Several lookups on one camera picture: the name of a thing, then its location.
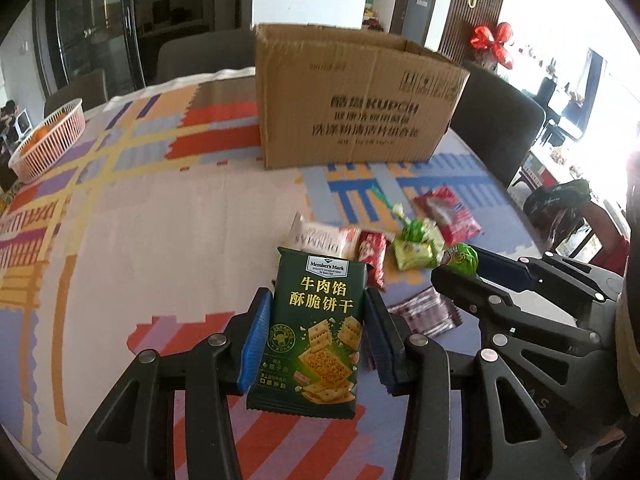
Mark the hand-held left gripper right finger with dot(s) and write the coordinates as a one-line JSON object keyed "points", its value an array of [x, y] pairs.
{"points": [[378, 345]]}

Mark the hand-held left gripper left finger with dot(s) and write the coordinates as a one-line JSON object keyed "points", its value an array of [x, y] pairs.
{"points": [[255, 342]]}

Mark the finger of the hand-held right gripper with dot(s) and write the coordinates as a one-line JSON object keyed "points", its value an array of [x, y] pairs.
{"points": [[510, 270], [465, 287]]}

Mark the round green snack packet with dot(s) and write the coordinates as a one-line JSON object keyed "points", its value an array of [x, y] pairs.
{"points": [[460, 257]]}

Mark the dark red striped packet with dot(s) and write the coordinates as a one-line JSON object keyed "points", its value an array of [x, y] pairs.
{"points": [[425, 312]]}

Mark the dark green cracker packet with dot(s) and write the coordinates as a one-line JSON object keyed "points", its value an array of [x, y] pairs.
{"points": [[315, 330]]}

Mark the white snack packet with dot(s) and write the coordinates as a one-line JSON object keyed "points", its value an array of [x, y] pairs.
{"points": [[315, 237]]}

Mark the brown cardboard box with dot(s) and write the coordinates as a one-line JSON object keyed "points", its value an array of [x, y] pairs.
{"points": [[345, 95]]}

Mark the red snack packet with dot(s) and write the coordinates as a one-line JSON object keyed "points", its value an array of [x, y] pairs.
{"points": [[435, 202], [462, 230]]}

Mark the bright green square packet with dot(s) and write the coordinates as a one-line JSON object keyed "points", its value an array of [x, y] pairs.
{"points": [[417, 252]]}

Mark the black plastic bag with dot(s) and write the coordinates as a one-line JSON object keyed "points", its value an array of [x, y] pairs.
{"points": [[555, 205]]}

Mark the small red chocolate packet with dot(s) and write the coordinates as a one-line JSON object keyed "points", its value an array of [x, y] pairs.
{"points": [[372, 255]]}

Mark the small pink white packet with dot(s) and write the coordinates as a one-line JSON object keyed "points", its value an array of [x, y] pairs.
{"points": [[350, 240]]}

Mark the dark grey dining chair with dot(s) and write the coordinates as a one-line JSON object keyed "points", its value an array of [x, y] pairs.
{"points": [[505, 120]]}

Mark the red foil balloon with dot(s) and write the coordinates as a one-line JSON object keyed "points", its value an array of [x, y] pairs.
{"points": [[492, 42]]}

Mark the white basket of oranges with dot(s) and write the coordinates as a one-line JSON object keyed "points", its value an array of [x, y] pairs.
{"points": [[55, 150]]}

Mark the brown wooden door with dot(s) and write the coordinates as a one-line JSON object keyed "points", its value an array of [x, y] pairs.
{"points": [[412, 0]]}

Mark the wide grey dining chair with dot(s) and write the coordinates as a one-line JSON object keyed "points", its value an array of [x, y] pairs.
{"points": [[205, 52]]}

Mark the pile of oranges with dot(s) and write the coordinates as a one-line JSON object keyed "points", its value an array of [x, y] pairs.
{"points": [[42, 132]]}

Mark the small grey dining chair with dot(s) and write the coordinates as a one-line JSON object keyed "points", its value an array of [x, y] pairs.
{"points": [[75, 92]]}

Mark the black framed glass doors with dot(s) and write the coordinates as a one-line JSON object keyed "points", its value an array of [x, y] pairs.
{"points": [[110, 20]]}

